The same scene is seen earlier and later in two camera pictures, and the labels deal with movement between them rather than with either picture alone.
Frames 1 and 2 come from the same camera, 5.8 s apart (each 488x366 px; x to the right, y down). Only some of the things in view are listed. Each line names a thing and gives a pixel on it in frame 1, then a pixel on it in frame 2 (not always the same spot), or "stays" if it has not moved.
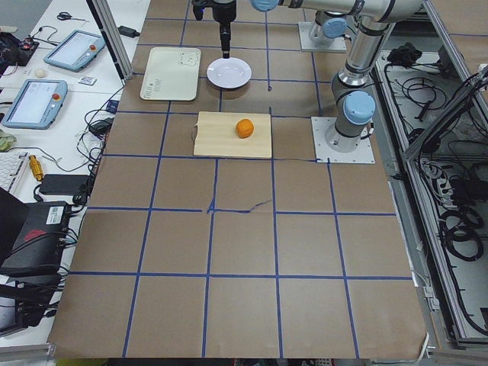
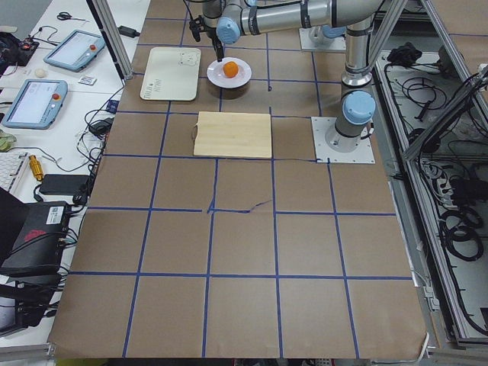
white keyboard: [11, 164] stays
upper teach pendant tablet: [75, 50] stays
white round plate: [229, 73] stays
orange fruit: [244, 128] → [230, 69]
